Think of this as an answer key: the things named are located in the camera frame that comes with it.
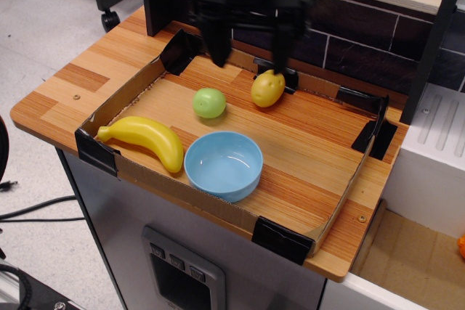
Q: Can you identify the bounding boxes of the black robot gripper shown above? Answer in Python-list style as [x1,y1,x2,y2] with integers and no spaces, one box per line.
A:
[189,0,310,74]

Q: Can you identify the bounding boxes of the green plastic pear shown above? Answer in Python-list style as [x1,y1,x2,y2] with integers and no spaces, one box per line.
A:
[192,88,227,119]

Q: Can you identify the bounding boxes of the light blue bowl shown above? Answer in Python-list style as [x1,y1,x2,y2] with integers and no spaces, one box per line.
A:
[184,131,264,203]

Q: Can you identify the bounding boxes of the yellow plastic potato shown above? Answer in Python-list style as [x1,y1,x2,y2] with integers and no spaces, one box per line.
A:
[251,70,286,107]

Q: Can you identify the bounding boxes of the yellow plastic banana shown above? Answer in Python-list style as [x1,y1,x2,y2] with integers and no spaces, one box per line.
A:
[97,116,184,173]

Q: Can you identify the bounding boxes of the cardboard fence with black tape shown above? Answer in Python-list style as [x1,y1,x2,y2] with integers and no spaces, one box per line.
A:
[75,30,398,267]

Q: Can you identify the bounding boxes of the white toy sink unit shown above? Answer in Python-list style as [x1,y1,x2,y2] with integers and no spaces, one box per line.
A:
[383,84,464,237]

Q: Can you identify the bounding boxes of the grey control panel with buttons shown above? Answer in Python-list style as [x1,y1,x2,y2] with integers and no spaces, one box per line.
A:
[142,226,227,309]

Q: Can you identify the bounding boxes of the black power plug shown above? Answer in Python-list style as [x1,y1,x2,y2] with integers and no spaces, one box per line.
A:
[0,181,17,192]

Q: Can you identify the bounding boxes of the orange toy object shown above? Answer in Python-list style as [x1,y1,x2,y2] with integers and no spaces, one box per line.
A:
[457,235,465,258]

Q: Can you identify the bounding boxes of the black vertical post right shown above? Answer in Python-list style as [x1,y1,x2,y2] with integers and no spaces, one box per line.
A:
[400,0,457,125]

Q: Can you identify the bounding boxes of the black floor cable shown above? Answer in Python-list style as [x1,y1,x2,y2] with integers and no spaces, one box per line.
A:
[0,195,86,224]

